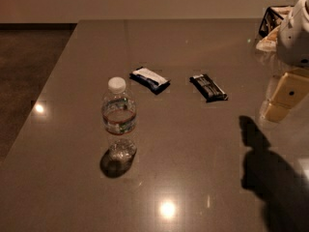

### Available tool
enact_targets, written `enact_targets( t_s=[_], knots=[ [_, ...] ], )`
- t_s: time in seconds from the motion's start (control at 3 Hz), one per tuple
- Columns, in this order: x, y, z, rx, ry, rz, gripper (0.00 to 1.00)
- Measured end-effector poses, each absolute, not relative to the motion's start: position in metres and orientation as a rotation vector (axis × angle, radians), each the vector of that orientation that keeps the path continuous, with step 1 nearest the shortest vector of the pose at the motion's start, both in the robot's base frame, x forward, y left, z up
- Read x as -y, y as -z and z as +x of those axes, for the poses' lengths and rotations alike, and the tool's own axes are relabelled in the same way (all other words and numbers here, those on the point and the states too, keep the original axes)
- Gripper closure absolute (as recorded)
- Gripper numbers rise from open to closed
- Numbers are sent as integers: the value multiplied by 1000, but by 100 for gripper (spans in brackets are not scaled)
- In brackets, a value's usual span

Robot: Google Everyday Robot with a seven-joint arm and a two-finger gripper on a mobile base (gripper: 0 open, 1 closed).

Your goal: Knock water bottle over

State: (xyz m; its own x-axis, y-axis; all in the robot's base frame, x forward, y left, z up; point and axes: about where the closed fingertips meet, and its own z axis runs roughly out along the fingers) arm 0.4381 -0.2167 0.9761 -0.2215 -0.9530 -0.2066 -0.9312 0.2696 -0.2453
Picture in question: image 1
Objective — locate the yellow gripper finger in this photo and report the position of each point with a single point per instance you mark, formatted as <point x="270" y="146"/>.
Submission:
<point x="292" y="88"/>

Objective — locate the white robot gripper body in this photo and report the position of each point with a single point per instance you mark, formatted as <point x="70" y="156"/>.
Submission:
<point x="294" y="38"/>

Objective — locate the clear plastic water bottle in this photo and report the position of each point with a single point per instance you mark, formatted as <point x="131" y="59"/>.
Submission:
<point x="118" y="111"/>

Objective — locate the black snack bar packet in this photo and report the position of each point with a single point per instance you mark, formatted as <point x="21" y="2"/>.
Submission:
<point x="208" y="88"/>

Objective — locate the blue white snack packet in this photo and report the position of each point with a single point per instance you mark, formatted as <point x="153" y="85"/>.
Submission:
<point x="152" y="80"/>

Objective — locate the black wire basket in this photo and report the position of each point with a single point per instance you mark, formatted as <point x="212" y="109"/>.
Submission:
<point x="273" y="17"/>

